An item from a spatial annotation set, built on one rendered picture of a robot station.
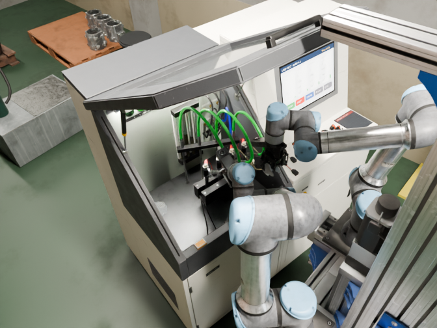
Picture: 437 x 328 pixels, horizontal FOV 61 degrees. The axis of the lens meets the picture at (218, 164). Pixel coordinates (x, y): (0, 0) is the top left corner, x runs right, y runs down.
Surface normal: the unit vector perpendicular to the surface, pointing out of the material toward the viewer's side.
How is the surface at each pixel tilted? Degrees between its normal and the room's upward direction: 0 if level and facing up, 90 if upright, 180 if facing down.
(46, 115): 90
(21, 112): 0
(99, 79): 0
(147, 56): 0
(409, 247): 90
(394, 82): 90
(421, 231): 90
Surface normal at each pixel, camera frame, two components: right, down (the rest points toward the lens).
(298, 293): 0.10, -0.71
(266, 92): 0.59, 0.36
